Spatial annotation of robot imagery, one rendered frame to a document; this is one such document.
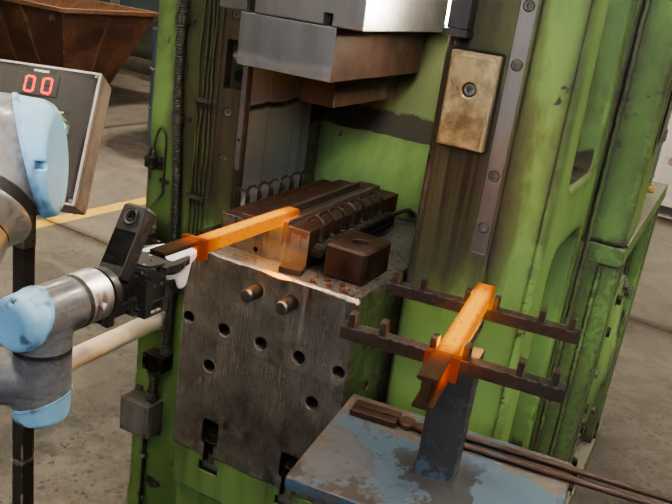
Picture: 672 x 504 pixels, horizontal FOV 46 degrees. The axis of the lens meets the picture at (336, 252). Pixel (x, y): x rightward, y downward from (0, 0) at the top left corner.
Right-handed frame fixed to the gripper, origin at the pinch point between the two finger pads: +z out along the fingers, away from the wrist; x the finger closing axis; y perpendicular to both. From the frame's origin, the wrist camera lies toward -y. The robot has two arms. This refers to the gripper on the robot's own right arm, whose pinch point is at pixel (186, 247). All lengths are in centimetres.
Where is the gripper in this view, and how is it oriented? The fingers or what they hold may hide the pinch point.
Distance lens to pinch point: 130.9
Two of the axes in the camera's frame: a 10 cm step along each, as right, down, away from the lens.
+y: -1.3, 9.4, 3.2
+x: 8.8, 2.6, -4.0
